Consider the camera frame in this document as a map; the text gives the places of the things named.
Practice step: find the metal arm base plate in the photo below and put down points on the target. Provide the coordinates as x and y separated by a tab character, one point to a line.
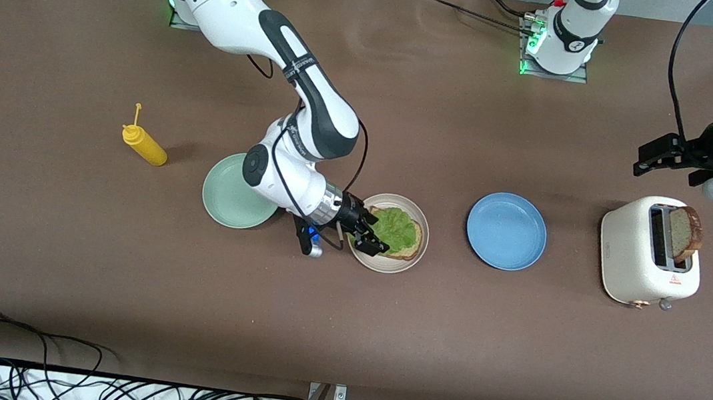
182	24
552	76

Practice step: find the yellow squeeze bottle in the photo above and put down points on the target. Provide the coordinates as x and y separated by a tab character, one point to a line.
147	149

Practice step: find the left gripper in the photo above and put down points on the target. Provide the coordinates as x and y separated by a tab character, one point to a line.
702	153

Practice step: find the mint green plate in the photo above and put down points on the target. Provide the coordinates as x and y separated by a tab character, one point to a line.
221	205

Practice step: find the green lettuce leaf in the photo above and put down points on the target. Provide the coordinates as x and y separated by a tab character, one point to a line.
400	232

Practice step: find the toasted bread slice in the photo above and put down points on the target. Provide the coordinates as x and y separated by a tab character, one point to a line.
405	254
683	234

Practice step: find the white toaster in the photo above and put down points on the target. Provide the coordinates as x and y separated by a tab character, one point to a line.
632	258

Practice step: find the blue plate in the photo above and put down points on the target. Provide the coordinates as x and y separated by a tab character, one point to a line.
506	230

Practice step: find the beige plate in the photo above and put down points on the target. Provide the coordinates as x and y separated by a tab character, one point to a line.
402	267

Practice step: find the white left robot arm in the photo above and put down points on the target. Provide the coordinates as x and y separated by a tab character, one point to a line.
577	30

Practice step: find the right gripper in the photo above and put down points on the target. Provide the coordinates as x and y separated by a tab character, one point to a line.
351	214

